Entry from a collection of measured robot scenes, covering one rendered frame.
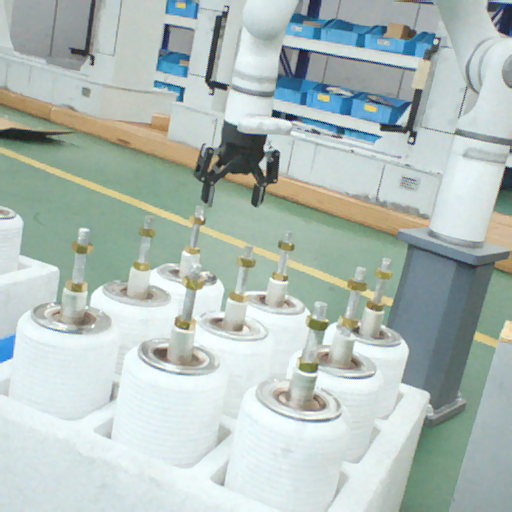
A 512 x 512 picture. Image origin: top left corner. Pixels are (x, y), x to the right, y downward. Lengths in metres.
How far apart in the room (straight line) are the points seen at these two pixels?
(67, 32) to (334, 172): 5.68
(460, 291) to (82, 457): 0.76
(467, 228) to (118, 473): 0.79
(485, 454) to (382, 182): 2.31
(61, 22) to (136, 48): 4.21
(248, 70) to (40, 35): 7.15
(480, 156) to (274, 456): 0.76
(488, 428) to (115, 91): 3.60
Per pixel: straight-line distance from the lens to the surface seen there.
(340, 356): 0.75
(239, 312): 0.78
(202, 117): 3.62
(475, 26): 1.31
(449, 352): 1.31
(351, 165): 3.12
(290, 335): 0.88
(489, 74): 1.26
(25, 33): 8.22
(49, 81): 4.50
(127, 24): 4.22
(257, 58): 1.22
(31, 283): 1.10
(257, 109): 1.22
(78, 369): 0.72
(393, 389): 0.87
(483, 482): 0.82
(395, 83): 10.33
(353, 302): 0.74
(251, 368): 0.77
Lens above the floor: 0.52
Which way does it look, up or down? 14 degrees down
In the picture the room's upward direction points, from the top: 12 degrees clockwise
